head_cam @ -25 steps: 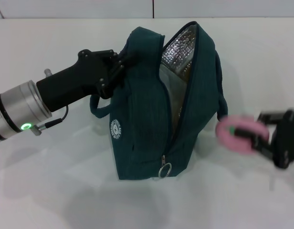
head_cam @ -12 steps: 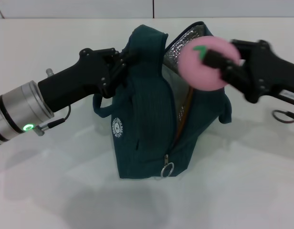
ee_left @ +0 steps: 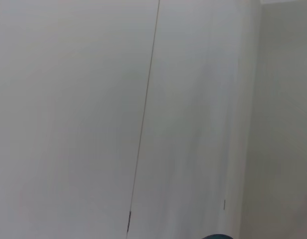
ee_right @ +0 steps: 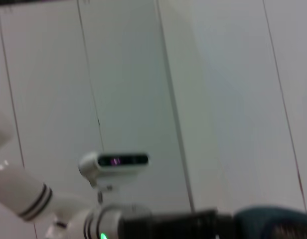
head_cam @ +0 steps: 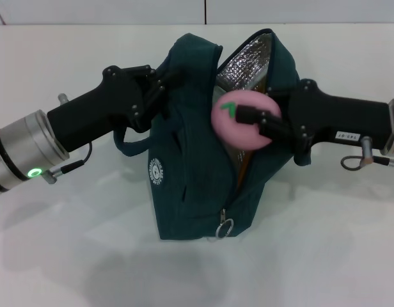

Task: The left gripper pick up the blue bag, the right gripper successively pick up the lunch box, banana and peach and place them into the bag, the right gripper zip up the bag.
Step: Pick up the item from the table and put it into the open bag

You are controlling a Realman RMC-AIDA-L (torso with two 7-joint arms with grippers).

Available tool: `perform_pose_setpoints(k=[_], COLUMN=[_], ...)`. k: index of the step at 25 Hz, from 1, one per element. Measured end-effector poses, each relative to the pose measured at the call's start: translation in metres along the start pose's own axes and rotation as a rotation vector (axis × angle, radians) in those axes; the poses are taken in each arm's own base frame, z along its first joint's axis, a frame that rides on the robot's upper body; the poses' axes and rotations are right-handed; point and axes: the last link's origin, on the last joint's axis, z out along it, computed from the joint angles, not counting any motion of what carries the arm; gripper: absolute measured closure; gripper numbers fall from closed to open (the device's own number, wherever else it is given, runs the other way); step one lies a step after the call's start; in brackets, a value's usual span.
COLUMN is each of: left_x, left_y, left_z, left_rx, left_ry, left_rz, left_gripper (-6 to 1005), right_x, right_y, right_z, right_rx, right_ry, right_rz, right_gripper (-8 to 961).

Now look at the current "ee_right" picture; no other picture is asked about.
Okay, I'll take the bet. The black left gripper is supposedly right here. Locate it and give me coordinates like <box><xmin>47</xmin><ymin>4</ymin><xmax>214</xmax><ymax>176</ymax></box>
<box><xmin>118</xmin><ymin>210</ymin><xmax>234</xmax><ymax>239</ymax></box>

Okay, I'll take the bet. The silver head camera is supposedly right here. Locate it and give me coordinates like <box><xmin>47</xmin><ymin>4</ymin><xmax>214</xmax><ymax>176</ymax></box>
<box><xmin>78</xmin><ymin>151</ymin><xmax>151</xmax><ymax>190</ymax></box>

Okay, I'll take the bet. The white cabinet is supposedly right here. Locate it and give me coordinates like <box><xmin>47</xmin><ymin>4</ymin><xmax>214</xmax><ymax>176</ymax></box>
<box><xmin>0</xmin><ymin>0</ymin><xmax>219</xmax><ymax>212</ymax></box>

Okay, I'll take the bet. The dark teal zippered lunch bag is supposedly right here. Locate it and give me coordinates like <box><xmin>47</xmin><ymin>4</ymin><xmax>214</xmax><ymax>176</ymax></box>
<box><xmin>234</xmin><ymin>205</ymin><xmax>307</xmax><ymax>239</ymax></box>

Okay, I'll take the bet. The white head camera mount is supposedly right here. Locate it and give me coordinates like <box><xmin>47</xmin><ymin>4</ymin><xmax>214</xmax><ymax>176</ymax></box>
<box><xmin>93</xmin><ymin>183</ymin><xmax>114</xmax><ymax>207</ymax></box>

